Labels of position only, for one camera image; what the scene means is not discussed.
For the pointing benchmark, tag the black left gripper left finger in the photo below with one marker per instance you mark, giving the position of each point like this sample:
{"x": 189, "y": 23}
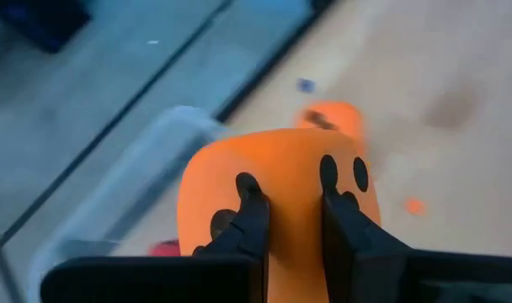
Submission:
{"x": 155, "y": 282}

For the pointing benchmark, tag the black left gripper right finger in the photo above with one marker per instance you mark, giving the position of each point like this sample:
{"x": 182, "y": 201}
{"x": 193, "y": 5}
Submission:
{"x": 386, "y": 278}

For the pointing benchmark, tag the reddish pink foam die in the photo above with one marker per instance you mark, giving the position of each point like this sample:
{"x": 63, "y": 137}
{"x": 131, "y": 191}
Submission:
{"x": 165, "y": 249}

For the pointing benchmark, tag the orange foam die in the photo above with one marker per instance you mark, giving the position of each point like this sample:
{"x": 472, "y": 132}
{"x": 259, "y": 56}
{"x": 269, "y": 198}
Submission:
{"x": 289, "y": 160}
{"x": 344, "y": 120}

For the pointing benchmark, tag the small orange translucent die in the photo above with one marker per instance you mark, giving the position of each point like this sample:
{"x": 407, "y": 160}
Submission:
{"x": 415, "y": 206}

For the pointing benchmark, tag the clear plastic bin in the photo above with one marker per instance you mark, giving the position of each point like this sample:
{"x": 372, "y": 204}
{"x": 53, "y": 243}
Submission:
{"x": 113, "y": 189}

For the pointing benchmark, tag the small blue die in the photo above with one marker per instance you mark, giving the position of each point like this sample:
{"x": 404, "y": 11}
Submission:
{"x": 306, "y": 86}

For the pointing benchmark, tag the dark blurred furniture base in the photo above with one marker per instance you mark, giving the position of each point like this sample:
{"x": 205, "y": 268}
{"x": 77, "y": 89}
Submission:
{"x": 37, "y": 21}

